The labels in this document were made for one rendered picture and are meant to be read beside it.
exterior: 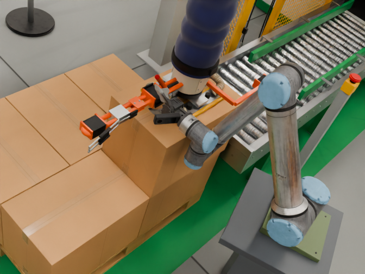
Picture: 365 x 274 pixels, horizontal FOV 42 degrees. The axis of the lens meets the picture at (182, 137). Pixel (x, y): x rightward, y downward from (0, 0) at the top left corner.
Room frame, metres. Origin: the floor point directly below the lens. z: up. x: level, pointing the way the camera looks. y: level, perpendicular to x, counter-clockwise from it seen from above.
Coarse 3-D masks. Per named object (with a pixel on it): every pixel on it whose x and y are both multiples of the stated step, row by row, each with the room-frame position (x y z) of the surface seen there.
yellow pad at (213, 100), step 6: (204, 90) 1.89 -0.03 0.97; (210, 96) 1.86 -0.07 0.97; (216, 96) 1.87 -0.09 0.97; (186, 102) 1.76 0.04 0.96; (210, 102) 1.81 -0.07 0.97; (216, 102) 1.84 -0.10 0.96; (186, 108) 1.71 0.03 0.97; (192, 108) 1.72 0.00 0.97; (198, 108) 1.74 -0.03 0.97; (204, 108) 1.76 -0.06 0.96; (198, 114) 1.71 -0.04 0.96
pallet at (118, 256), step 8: (200, 192) 1.94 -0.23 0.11; (192, 200) 1.88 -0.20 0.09; (176, 208) 1.73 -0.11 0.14; (184, 208) 1.85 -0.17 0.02; (168, 216) 1.74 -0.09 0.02; (176, 216) 1.77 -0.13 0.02; (160, 224) 1.67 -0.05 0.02; (144, 232) 1.50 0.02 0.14; (152, 232) 1.59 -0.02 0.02; (136, 240) 1.45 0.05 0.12; (144, 240) 1.52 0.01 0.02; (0, 248) 1.14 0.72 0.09; (128, 248) 1.40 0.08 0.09; (8, 256) 1.10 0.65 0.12; (112, 256) 1.29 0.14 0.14; (120, 256) 1.37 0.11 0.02; (16, 264) 1.07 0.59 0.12; (104, 264) 1.29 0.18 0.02; (112, 264) 1.31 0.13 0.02; (96, 272) 1.23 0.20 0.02
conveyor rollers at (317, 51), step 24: (336, 24) 3.87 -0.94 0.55; (360, 24) 4.04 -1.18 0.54; (288, 48) 3.25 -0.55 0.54; (312, 48) 3.36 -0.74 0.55; (336, 48) 3.53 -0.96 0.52; (360, 48) 3.63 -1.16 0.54; (240, 72) 2.73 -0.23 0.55; (264, 72) 2.83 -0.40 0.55; (312, 72) 3.04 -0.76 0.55; (312, 96) 2.75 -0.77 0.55; (264, 120) 2.37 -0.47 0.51
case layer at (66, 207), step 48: (48, 96) 1.89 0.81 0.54; (96, 96) 2.02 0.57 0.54; (0, 144) 1.45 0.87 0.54; (48, 144) 1.56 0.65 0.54; (0, 192) 1.18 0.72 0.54; (48, 192) 1.27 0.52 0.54; (96, 192) 1.37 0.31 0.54; (192, 192) 1.84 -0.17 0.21; (0, 240) 1.14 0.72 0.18; (48, 240) 1.04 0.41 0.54; (96, 240) 1.15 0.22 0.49
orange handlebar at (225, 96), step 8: (168, 80) 1.73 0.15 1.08; (176, 80) 1.75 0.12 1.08; (208, 80) 1.82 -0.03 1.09; (176, 88) 1.70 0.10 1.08; (216, 88) 1.79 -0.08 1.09; (256, 88) 1.90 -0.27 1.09; (136, 96) 1.54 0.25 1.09; (144, 96) 1.57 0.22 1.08; (224, 96) 1.76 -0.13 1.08; (248, 96) 1.82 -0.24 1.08; (128, 104) 1.48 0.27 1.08; (136, 104) 1.49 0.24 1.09; (144, 104) 1.51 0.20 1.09; (232, 104) 1.73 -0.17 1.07; (112, 120) 1.36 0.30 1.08; (88, 136) 1.24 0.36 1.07
